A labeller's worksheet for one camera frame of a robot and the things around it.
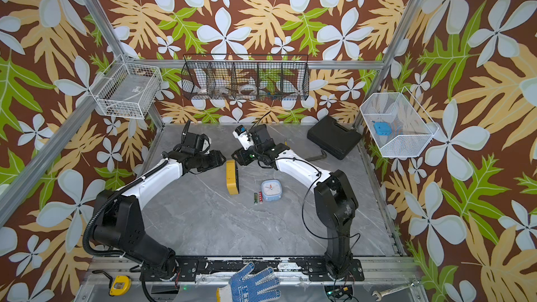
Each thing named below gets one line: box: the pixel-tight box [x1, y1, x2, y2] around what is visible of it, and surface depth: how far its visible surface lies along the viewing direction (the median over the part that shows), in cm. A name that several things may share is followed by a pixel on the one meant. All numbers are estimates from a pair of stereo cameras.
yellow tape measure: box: [109, 275, 132, 297], surface depth 71 cm
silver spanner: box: [371, 281, 420, 302], surface depth 72 cm
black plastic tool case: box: [306, 114, 362, 161], surface depth 113 cm
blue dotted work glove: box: [216, 261, 282, 302], surface depth 72 cm
